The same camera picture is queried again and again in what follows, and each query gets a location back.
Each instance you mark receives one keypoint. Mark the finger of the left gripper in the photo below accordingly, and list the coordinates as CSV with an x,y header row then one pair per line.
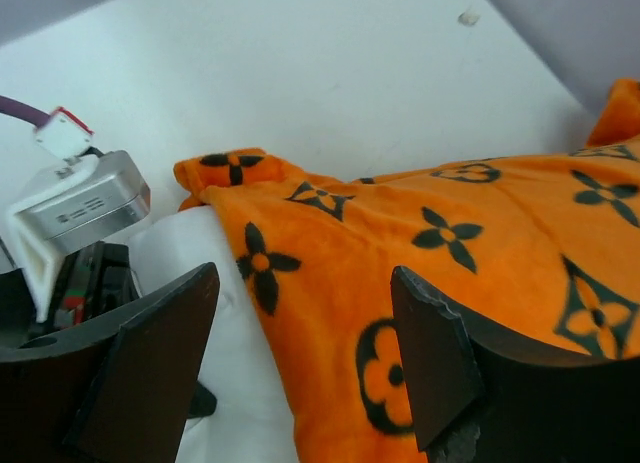
x,y
203,402

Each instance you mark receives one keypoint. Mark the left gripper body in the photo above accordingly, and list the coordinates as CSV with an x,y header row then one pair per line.
x,y
92,282

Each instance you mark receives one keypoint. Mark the small white scrap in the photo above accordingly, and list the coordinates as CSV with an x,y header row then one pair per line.
x,y
469,17

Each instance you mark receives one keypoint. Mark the white pillow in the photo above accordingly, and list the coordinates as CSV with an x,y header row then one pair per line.
x,y
252,421

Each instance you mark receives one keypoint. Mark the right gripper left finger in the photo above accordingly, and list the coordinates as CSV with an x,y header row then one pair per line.
x,y
116,388

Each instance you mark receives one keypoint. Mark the orange patterned pillowcase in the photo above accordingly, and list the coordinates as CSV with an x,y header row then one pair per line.
x,y
547,245

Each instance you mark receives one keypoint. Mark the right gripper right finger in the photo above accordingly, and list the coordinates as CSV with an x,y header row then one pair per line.
x,y
481,392

